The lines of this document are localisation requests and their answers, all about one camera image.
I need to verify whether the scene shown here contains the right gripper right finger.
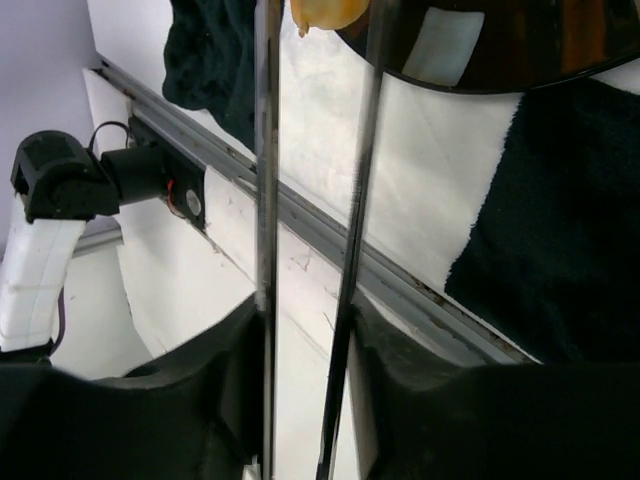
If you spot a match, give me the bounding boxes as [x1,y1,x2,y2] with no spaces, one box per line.
[349,301,639,479]

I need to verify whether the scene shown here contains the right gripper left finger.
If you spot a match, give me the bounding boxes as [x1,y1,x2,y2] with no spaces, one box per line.
[1,300,264,479]

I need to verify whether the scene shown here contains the long bread piece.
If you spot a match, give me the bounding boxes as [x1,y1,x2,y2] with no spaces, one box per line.
[290,0,370,38]

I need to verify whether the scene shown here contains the stainless steel serving tongs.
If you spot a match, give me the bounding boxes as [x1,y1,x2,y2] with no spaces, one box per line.
[254,1,397,479]

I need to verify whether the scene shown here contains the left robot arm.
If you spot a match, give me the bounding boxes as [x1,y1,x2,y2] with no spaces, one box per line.
[1,130,168,362]

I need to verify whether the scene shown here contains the black white checkered cloth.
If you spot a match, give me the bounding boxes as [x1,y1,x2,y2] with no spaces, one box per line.
[162,1,639,363]

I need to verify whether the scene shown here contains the dark rimmed ceramic plate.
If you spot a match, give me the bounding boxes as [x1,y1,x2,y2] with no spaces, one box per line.
[334,0,640,96]

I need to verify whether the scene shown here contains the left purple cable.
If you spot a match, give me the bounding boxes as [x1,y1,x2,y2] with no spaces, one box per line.
[49,289,69,356]

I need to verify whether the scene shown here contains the aluminium front rail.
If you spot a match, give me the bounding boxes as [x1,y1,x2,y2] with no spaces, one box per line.
[99,60,534,364]

